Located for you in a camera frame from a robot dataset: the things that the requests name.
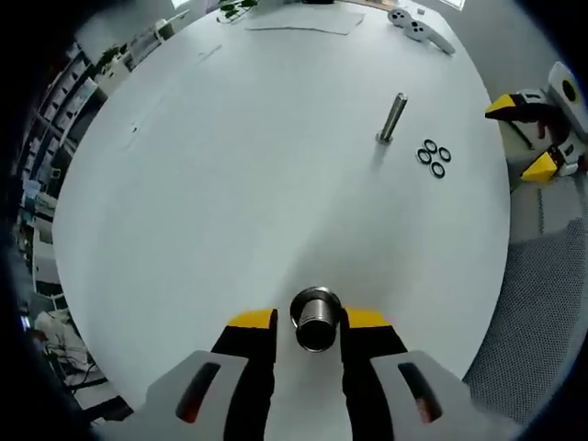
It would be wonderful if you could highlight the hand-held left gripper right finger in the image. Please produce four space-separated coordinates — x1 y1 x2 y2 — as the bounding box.
339 305 515 441

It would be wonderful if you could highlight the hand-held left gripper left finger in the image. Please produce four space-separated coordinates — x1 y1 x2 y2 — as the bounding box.
89 307 279 441

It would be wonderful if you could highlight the large threaded steel stud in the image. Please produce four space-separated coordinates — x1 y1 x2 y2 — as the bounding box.
288 286 345 354

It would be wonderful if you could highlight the small threaded steel stud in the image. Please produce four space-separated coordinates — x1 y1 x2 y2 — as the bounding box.
375 92 409 144

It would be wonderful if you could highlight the grey mesh office chair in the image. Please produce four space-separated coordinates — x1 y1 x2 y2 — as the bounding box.
461 123 588 428

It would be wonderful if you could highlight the white paper sheet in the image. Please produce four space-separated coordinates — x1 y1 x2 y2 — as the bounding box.
244 10 367 36

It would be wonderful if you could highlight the large potted green plant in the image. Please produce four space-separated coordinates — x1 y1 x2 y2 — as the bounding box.
215 0 256 22

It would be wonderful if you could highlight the shelf with white bins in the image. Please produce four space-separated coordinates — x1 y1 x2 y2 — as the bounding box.
17 45 107 194

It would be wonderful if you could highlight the small green plant on cabinet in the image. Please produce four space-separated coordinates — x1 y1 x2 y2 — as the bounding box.
97 43 130 71

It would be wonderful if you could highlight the black cable bundle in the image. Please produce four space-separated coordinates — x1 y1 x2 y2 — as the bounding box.
32 316 107 397

